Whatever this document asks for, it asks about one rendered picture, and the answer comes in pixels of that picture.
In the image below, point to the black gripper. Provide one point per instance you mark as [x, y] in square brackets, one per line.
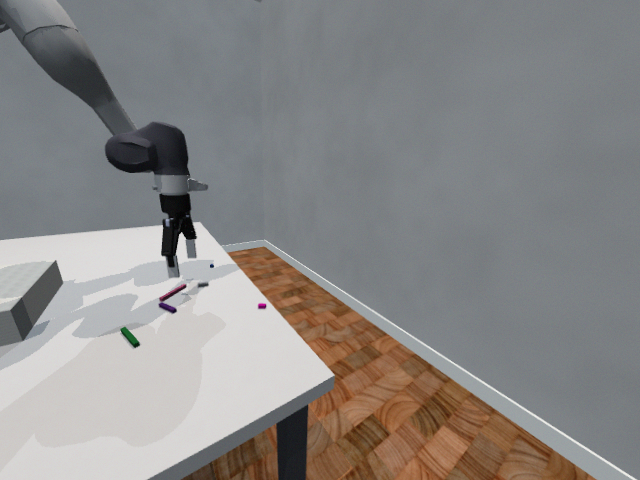
[177, 207]

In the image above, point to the pink rod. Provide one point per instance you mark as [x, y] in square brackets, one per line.
[173, 292]

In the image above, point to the green rod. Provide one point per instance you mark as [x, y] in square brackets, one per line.
[134, 342]

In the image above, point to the purple rod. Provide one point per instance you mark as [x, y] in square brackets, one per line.
[167, 307]

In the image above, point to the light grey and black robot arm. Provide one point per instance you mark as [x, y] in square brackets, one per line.
[46, 31]

